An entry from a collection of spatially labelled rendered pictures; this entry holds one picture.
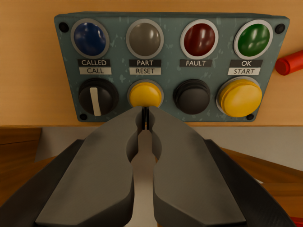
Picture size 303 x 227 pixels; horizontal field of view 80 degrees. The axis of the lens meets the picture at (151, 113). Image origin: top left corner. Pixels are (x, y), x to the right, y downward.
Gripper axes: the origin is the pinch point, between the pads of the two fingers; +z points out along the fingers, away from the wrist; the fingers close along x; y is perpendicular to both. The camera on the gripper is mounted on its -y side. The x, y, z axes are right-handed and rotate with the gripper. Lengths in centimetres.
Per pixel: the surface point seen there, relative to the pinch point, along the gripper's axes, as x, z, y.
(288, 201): 20.1, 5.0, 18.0
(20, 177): -41, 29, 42
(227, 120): 6.7, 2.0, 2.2
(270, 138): 71, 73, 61
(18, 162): -65, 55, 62
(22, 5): -11.6, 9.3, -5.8
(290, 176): 31.0, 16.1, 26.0
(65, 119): -7.3, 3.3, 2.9
